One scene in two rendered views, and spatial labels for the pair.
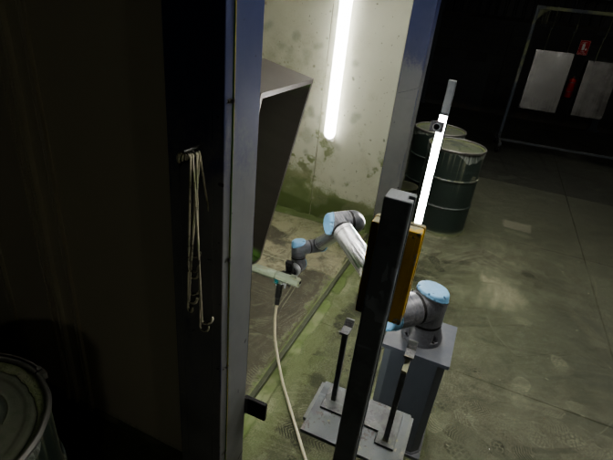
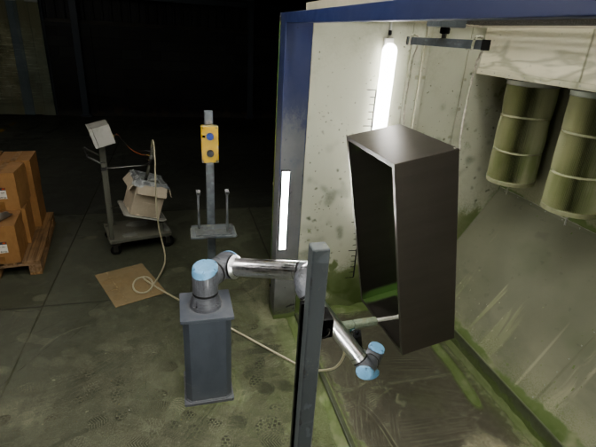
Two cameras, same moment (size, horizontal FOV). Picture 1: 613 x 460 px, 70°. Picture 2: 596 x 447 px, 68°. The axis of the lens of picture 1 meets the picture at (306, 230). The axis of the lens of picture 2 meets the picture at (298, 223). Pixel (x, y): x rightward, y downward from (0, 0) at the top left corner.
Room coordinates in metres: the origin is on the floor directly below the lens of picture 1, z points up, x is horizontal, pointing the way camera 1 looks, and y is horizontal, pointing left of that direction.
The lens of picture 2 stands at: (3.75, -1.51, 2.17)
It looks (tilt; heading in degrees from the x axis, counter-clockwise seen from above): 23 degrees down; 143
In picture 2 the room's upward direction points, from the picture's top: 4 degrees clockwise
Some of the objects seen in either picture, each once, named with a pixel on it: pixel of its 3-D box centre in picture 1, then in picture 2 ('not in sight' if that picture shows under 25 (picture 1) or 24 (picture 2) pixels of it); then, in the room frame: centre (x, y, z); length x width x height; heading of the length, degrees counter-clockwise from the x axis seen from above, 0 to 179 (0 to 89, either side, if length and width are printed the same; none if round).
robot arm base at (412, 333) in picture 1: (423, 326); (205, 297); (1.65, -0.60, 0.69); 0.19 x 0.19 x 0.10
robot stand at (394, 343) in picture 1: (407, 383); (207, 347); (1.65, -0.60, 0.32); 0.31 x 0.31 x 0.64; 69
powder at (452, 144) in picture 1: (457, 146); not in sight; (4.34, -1.40, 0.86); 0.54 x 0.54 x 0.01
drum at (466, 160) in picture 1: (446, 185); not in sight; (4.33, -1.40, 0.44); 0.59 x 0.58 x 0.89; 174
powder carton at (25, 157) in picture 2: not in sight; (19, 172); (-1.43, -1.26, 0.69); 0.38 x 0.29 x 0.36; 165
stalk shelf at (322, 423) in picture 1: (357, 423); (213, 231); (0.99, -0.23, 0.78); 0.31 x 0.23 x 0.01; 69
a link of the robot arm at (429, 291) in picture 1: (428, 303); (206, 277); (1.64, -0.59, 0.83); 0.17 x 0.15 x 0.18; 118
